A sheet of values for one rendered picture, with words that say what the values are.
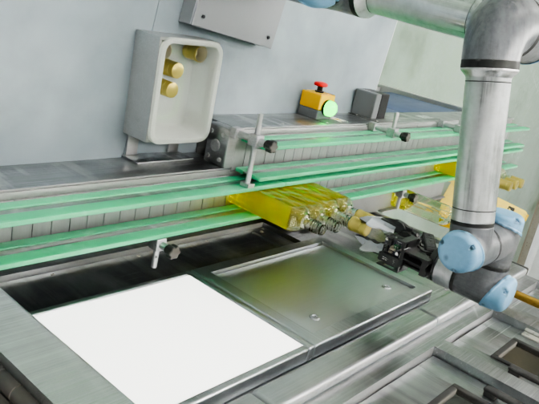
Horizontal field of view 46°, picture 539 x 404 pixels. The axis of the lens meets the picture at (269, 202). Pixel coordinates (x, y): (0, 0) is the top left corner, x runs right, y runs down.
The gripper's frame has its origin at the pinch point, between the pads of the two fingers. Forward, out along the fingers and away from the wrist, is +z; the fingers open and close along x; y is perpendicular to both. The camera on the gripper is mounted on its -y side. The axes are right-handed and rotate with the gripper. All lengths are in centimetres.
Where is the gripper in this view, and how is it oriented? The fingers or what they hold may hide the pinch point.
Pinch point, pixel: (364, 228)
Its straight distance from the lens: 146.7
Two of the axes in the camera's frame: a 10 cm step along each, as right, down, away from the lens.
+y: -6.5, 1.2, -7.5
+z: -7.4, -3.4, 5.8
